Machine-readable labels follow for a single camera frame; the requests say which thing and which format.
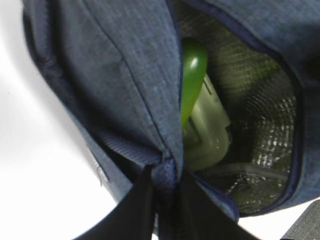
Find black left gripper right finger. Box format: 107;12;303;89
158;172;255;240

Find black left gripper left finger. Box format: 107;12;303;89
76;165;156;240

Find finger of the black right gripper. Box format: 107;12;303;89
282;199;320;240

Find green lid glass container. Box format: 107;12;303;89
183;75;231;172

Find dark blue lunch bag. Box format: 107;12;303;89
21;0;320;236

